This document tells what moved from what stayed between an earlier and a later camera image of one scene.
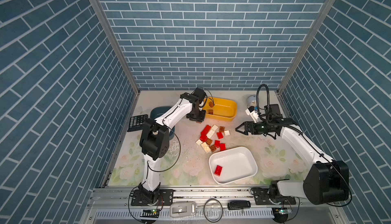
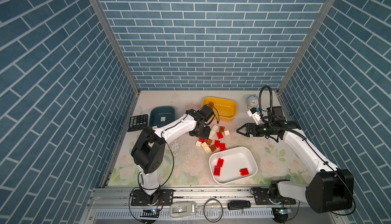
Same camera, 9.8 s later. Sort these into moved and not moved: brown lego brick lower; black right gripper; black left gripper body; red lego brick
Moved: black left gripper body
Not moved: red lego brick; black right gripper; brown lego brick lower
